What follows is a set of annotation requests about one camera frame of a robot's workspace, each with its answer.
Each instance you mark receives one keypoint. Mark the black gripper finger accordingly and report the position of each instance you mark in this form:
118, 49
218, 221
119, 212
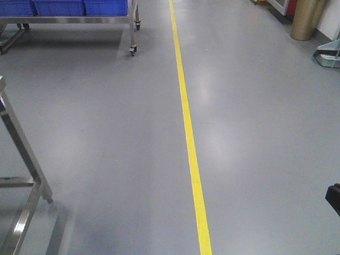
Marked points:
332, 196

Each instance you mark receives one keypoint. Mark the teal dustpan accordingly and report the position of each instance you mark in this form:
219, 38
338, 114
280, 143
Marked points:
327, 55

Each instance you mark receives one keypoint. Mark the gold cylindrical planter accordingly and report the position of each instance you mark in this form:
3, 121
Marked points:
306, 18

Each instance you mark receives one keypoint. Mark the steel wheeled bin cart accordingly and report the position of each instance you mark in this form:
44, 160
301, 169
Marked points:
23, 22

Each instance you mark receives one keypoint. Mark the row of blue bins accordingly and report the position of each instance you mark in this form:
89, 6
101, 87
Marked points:
64, 8

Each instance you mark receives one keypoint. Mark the steel frame near camera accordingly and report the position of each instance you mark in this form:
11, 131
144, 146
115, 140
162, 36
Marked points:
22, 180

